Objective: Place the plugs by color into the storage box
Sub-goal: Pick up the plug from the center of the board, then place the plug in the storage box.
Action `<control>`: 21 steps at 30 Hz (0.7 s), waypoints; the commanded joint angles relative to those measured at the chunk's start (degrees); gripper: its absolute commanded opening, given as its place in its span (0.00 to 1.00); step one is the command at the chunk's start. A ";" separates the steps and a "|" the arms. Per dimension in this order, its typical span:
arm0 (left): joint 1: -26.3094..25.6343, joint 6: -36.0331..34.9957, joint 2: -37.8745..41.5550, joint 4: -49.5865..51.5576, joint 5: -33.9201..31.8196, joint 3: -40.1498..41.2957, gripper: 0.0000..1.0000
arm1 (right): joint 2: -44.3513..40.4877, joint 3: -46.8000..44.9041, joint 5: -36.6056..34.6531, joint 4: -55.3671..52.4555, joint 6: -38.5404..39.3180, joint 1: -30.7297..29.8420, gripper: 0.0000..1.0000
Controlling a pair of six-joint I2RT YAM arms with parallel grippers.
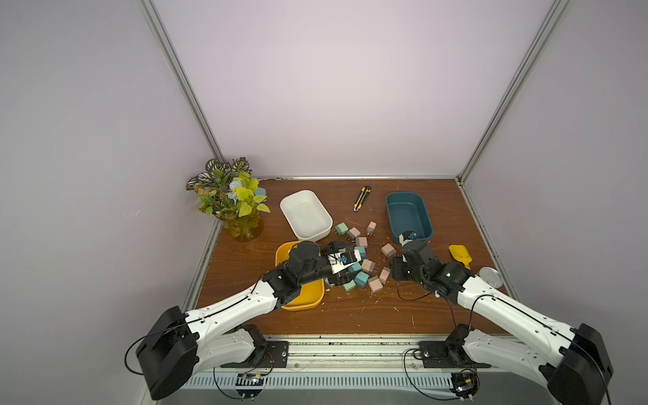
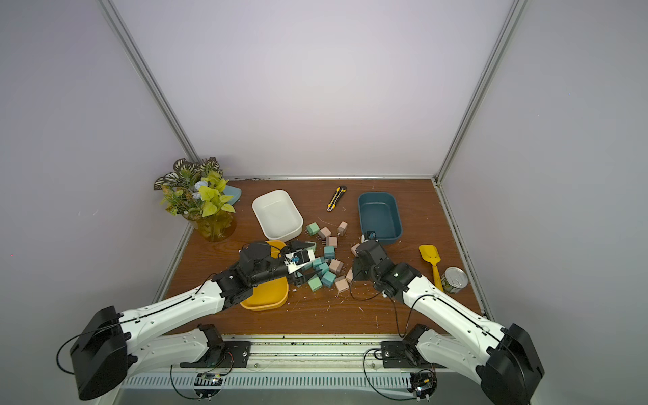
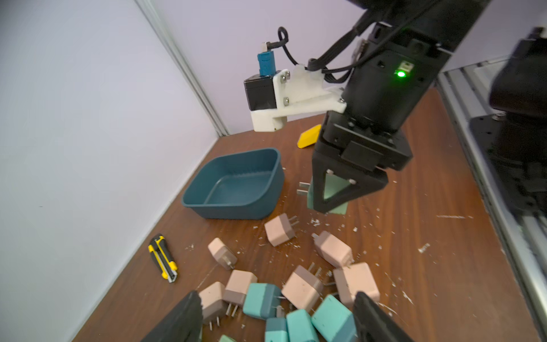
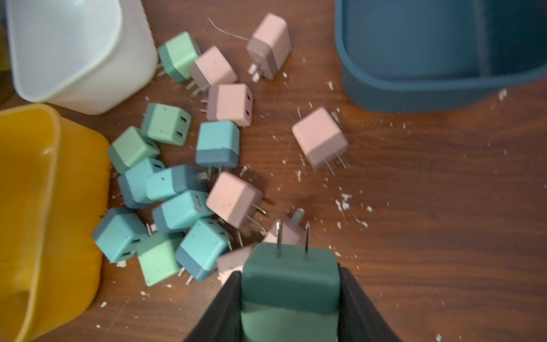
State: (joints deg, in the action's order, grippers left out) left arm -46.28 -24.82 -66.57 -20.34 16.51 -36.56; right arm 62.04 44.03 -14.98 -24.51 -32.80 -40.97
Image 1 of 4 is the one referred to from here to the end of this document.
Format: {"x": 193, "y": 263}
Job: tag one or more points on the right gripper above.
{"x": 400, "y": 266}

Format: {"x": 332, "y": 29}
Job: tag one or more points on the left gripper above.
{"x": 332, "y": 279}

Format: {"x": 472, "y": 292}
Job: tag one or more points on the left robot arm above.
{"x": 181, "y": 344}

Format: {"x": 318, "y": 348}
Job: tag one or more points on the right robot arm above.
{"x": 572, "y": 363}

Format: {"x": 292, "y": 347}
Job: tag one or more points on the yellow storage box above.
{"x": 311, "y": 295}

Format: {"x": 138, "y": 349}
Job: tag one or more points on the teal storage box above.
{"x": 406, "y": 211}

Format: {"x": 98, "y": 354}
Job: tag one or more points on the white storage box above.
{"x": 306, "y": 215}

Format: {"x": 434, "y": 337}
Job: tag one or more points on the pink plug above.
{"x": 389, "y": 251}
{"x": 371, "y": 229}
{"x": 353, "y": 233}
{"x": 368, "y": 266}

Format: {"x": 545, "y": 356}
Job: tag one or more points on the pink plug middle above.
{"x": 368, "y": 266}

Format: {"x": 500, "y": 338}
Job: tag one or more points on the pink plug upper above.
{"x": 353, "y": 233}

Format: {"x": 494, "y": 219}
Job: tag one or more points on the teal plug bottom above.
{"x": 361, "y": 279}

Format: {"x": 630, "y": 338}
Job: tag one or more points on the green plug bottom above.
{"x": 350, "y": 286}

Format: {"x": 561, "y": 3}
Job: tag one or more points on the green plug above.
{"x": 350, "y": 286}
{"x": 341, "y": 229}

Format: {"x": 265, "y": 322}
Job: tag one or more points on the green plug top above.
{"x": 341, "y": 229}

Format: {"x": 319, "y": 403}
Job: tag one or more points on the pink plug top right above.
{"x": 371, "y": 229}

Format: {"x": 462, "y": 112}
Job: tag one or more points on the yellow toy shovel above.
{"x": 461, "y": 254}

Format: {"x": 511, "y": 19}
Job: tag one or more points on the yellow black utility knife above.
{"x": 364, "y": 193}

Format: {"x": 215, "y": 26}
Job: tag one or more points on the metal tin can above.
{"x": 492, "y": 277}

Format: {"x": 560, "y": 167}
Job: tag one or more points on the potted green plant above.
{"x": 230, "y": 193}

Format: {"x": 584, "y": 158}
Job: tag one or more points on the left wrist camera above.
{"x": 342, "y": 260}

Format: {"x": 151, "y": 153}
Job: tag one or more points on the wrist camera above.
{"x": 342, "y": 260}
{"x": 406, "y": 237}

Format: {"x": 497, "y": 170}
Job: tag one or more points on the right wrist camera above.
{"x": 406, "y": 237}

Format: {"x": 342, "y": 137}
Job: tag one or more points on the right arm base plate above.
{"x": 437, "y": 354}

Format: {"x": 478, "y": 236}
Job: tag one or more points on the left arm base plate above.
{"x": 271, "y": 355}

